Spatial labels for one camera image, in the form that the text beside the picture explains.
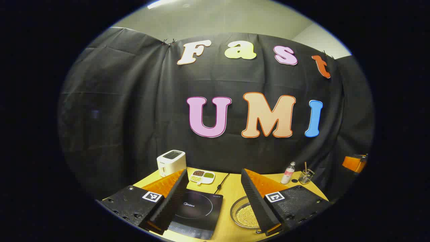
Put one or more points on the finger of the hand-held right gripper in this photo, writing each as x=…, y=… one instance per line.
x=352, y=163

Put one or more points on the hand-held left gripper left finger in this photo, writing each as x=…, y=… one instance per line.
x=174, y=198

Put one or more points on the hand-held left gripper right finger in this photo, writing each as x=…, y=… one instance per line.
x=257, y=201

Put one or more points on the black induction cooktop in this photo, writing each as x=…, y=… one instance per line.
x=198, y=210

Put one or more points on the white divided dish of beans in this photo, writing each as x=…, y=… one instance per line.
x=202, y=177

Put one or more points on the white toaster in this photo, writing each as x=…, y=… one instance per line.
x=169, y=163

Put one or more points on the clear bottle with pink label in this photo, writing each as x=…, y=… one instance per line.
x=287, y=174

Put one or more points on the ribbed glass cup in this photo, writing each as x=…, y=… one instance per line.
x=306, y=178

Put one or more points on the black backdrop cloth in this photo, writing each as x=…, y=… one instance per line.
x=134, y=107

